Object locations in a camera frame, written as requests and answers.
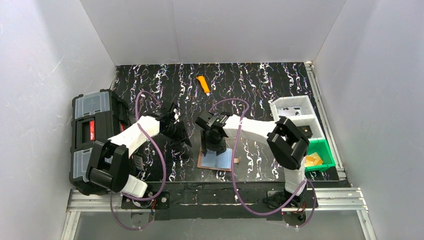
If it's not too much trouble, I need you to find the black toolbox with clear lids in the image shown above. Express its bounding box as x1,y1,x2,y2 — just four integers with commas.
68,88,137,196

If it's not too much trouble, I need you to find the white credit card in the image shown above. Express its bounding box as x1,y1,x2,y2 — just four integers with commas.
278,106,302,117

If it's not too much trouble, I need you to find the dark grey credit card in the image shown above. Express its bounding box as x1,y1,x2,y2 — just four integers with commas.
297,125,313,139

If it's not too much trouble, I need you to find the orange credit card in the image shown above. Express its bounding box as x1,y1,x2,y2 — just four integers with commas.
305,152,324,167

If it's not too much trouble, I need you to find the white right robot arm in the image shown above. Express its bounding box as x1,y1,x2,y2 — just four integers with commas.
195,111,310,197

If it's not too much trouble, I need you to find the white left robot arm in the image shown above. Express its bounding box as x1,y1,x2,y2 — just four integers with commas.
85,102,192,201

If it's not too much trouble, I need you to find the orange utility knife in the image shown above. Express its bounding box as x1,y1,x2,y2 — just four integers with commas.
196,75,211,96

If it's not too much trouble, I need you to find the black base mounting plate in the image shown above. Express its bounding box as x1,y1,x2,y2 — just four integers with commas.
120,181,307,222

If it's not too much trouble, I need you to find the white plastic bin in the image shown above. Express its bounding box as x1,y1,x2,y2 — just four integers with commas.
269,95,325,139

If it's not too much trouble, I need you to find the green plastic bin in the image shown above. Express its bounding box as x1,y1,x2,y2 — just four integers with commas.
305,138,336,172

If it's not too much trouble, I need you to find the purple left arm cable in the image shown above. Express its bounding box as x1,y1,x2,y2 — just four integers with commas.
109,90,168,231

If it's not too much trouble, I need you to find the aluminium frame rail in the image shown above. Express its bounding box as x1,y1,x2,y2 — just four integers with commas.
61,187,376,240

